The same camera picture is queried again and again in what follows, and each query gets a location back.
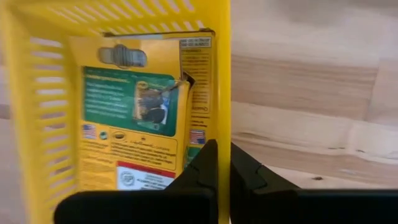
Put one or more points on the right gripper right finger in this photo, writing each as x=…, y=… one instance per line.
x=248, y=193

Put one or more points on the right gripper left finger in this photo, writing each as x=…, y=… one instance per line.
x=192, y=199

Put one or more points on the yellow crayon box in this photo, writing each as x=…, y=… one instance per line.
x=124, y=149
x=200, y=77

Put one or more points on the yellow plastic basket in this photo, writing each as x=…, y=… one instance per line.
x=224, y=77

